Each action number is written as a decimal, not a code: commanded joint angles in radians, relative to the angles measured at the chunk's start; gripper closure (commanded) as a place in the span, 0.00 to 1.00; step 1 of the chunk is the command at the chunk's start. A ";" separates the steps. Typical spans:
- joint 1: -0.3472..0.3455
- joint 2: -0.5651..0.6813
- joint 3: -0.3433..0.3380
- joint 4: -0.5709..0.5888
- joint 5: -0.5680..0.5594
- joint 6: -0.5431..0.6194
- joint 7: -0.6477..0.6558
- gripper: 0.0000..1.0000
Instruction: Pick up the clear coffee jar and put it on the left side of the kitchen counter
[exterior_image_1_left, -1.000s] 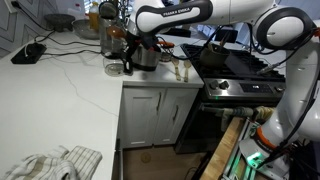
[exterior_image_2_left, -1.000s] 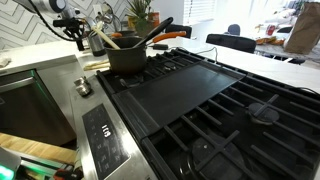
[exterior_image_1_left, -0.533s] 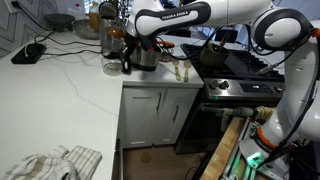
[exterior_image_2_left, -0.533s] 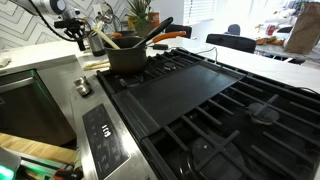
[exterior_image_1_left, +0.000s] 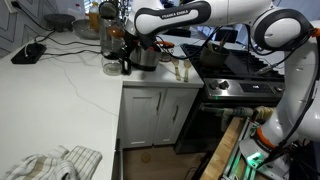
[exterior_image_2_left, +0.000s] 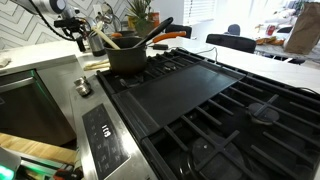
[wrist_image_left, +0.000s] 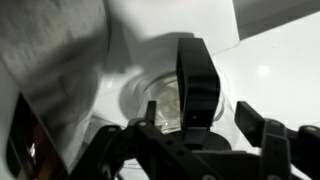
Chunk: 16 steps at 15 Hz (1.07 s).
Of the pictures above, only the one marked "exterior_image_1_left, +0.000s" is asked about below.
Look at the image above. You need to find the metal mounting frame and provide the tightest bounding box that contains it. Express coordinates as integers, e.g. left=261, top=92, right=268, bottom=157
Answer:
left=222, top=119, right=291, bottom=180

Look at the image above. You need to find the black stone mortar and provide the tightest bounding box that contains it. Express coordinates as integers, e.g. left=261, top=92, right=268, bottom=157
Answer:
left=44, top=13, right=76, bottom=33

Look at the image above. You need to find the steel mixing bowl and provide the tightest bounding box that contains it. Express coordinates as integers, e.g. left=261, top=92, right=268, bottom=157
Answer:
left=72, top=18, right=101, bottom=40

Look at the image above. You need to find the cabinet door handle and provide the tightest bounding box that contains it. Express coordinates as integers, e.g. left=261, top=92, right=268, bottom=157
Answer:
left=171, top=105, right=180, bottom=123
left=155, top=92, right=163, bottom=117

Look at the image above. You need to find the clear coffee jar black handle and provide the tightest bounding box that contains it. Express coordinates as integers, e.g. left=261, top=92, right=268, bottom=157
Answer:
left=100, top=49, right=133, bottom=77

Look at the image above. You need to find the dark brown cooking pot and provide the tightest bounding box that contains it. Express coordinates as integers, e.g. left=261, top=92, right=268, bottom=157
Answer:
left=199, top=41, right=231, bottom=69

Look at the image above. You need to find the white wall outlet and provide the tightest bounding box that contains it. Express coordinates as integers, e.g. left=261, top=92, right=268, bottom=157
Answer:
left=3, top=0, right=20, bottom=14

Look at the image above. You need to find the wooden butcher block top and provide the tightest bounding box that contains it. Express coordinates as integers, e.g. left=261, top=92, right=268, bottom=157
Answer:
left=199, top=116, right=247, bottom=180

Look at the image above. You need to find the white cabinet door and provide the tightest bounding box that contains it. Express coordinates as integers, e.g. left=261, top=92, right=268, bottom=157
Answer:
left=153, top=88, right=200, bottom=147
left=123, top=87, right=165, bottom=148

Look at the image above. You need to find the yellow cloth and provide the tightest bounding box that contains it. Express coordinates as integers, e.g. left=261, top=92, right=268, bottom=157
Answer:
left=254, top=105, right=275, bottom=123

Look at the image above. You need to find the black plugged power cable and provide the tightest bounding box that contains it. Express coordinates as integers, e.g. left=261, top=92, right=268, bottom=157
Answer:
left=13, top=2, right=56, bottom=44

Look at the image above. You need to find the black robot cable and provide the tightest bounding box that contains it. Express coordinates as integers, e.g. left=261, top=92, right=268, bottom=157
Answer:
left=155, top=24, right=234, bottom=62
left=258, top=28, right=320, bottom=168

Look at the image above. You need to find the silver oven door handle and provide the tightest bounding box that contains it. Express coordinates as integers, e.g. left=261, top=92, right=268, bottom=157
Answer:
left=200, top=105, right=259, bottom=118

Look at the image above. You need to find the round brown floor disc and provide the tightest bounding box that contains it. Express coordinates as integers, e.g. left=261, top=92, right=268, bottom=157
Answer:
left=139, top=151, right=152, bottom=164

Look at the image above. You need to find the small glass cup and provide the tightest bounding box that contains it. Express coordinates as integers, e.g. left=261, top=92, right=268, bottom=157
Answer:
left=159, top=48, right=174, bottom=64

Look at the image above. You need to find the striped kitchen towel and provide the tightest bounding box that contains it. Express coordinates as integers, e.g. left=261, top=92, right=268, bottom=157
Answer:
left=2, top=144, right=104, bottom=180

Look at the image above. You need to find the orange liquid bottle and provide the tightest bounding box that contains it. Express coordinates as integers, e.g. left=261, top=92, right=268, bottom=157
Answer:
left=88, top=1, right=101, bottom=32

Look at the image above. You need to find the black flat object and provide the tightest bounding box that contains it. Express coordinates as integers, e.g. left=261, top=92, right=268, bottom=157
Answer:
left=163, top=28, right=201, bottom=39

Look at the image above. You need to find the dark flat griddle tray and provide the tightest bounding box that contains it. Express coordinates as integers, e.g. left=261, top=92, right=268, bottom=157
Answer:
left=224, top=49, right=258, bottom=76

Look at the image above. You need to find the wooden spoon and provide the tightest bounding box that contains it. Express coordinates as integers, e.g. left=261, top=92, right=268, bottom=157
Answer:
left=182, top=59, right=193, bottom=83
left=171, top=58, right=183, bottom=82

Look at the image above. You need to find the black power adapter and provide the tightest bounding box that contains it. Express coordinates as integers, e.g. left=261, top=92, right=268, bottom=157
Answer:
left=10, top=42, right=48, bottom=65

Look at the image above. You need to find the stainless steel pot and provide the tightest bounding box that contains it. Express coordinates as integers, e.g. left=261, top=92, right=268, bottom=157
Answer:
left=129, top=43, right=163, bottom=72

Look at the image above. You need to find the white plastic bottle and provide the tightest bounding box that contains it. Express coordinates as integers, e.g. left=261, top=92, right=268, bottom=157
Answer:
left=68, top=3, right=86, bottom=21

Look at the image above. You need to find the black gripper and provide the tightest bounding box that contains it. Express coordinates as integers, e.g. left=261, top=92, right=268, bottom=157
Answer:
left=121, top=31, right=160, bottom=68

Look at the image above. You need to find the orange handled utensil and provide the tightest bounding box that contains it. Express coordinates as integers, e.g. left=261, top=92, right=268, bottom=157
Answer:
left=154, top=40, right=176, bottom=48

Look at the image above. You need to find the black box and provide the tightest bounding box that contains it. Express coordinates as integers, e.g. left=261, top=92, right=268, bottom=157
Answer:
left=213, top=25, right=246, bottom=44

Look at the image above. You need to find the black ladle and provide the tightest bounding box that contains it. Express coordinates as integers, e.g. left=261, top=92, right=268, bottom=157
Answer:
left=98, top=0, right=120, bottom=20

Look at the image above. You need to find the brown utensil head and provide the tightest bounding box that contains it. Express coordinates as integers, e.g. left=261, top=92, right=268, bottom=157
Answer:
left=107, top=25, right=126, bottom=38

